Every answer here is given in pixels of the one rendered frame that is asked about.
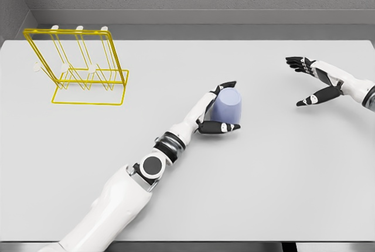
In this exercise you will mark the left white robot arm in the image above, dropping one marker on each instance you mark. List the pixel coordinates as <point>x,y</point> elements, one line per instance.
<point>123,193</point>

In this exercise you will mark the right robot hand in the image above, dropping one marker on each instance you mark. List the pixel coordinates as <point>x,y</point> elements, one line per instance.
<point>325,74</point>

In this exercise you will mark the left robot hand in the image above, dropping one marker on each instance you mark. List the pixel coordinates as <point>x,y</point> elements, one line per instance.
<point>197,110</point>

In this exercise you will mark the lavender blue cup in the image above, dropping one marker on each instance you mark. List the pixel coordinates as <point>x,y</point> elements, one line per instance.
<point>227,107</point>

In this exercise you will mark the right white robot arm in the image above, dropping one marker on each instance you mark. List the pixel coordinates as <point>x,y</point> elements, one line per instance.
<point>364,89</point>

